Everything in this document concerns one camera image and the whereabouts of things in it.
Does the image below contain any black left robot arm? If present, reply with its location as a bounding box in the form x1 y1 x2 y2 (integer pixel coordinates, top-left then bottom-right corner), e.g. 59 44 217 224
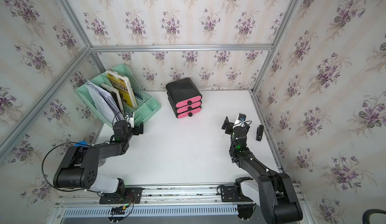
53 120 144 197

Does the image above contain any blue lid container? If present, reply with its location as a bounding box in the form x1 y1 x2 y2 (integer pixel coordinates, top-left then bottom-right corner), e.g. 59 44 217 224
74 141 89 147

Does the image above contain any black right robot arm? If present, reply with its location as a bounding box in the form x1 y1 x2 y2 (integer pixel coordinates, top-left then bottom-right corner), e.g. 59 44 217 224
222 113 303 224

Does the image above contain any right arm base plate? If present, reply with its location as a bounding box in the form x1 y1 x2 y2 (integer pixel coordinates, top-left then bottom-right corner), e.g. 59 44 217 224
216 177 257 202

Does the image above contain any pink top drawer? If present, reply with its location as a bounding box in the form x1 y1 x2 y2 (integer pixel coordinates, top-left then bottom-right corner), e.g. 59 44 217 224
175 95 202 108

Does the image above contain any pink bottom drawer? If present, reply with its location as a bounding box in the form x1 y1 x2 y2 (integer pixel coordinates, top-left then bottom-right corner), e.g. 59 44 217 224
177 106 202 118

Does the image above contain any white paper stack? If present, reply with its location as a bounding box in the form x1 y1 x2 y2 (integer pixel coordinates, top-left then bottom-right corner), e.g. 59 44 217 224
85 81 124 124

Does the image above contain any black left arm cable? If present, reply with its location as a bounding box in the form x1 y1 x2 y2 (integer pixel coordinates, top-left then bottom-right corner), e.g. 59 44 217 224
41 142 91 193

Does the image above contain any black drawer cabinet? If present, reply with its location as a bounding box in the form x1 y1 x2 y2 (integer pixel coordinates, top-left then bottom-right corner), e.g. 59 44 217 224
166 78 202 117

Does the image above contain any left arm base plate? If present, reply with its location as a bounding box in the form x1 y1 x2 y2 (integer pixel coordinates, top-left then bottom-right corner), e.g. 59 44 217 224
99 187 143 204

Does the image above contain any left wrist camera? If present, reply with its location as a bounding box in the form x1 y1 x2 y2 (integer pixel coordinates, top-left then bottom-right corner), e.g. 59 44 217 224
123 111 135 128

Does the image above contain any aluminium front rail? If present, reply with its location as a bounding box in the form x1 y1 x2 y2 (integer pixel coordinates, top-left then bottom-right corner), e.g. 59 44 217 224
48 181 314 224

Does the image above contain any black white notebook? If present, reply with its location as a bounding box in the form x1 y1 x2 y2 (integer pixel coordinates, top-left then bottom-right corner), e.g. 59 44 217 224
101 83 124 111

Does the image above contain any black stapler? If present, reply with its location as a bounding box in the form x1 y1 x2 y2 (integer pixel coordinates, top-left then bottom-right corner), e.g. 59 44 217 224
255 124 264 142

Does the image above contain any yellow book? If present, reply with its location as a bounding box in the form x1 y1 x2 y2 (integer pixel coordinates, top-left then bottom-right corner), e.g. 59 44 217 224
106 70 138 109

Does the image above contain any green desk organizer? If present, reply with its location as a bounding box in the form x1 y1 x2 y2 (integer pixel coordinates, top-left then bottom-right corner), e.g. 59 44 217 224
76 64 161 127

